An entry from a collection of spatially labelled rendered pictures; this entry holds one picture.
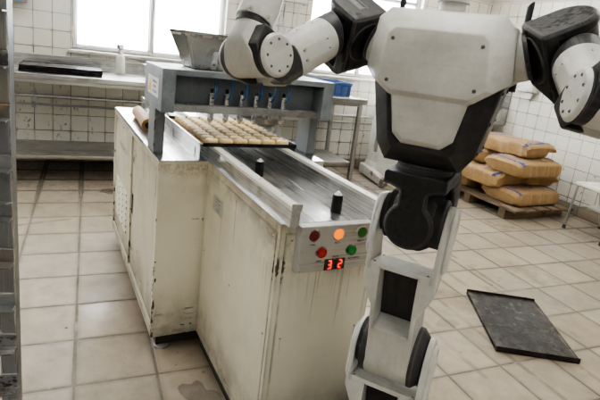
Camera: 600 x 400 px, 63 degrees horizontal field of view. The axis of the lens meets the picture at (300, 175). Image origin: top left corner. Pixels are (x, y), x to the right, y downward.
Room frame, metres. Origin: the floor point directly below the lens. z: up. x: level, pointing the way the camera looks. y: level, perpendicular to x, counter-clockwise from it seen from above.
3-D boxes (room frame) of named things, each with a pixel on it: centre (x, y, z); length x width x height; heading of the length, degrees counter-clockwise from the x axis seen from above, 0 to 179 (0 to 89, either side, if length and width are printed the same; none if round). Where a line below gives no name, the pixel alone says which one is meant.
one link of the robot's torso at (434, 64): (1.07, -0.28, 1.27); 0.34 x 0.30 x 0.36; 65
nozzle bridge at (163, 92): (2.09, 0.29, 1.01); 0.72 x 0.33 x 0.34; 119
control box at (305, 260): (1.33, -0.12, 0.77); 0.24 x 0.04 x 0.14; 119
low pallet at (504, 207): (5.02, -2.06, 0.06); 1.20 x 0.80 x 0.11; 27
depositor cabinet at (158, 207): (2.51, 0.52, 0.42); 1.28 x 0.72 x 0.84; 29
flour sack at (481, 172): (4.93, -1.87, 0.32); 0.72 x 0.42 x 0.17; 29
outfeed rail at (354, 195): (2.26, 0.22, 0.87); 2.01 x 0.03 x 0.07; 29
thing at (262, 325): (1.65, 0.05, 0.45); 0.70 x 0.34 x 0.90; 29
